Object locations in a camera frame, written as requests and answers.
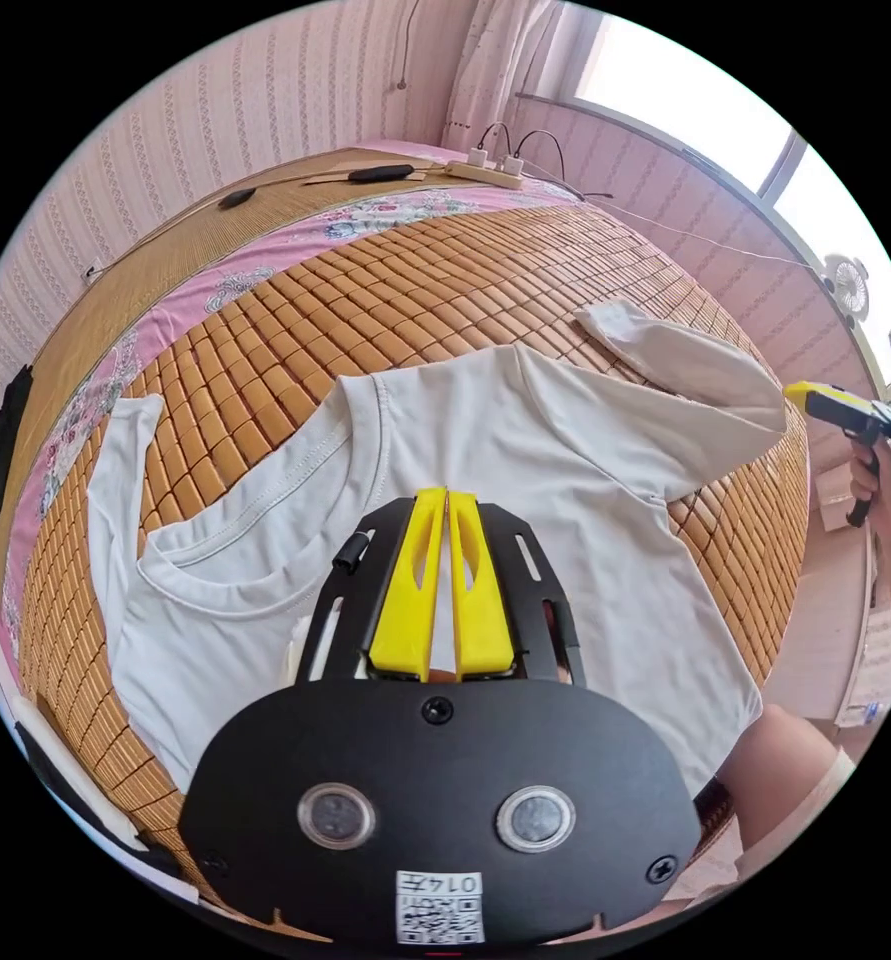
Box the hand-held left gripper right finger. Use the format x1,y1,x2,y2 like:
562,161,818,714
447,488,519,682

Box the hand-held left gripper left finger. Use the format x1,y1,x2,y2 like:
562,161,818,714
368,485,448,682

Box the white long sleeve shirt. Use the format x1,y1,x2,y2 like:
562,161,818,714
86,298,790,798

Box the person's right hand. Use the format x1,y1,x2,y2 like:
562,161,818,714
848,442,891,535

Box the small white fan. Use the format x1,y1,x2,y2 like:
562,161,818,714
822,253,872,329

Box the bed with woven mat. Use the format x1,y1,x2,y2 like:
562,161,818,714
0,137,815,948

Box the window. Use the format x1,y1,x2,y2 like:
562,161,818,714
564,11,891,391

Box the person's body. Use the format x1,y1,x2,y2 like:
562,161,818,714
703,703,860,905

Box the white power strip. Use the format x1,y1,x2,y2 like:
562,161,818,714
443,158,526,190

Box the black cloth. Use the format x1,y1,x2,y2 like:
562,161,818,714
0,364,35,545

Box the light curtain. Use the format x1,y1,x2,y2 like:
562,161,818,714
441,0,566,155

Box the thin white cable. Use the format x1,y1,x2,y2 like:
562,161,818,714
523,158,830,270

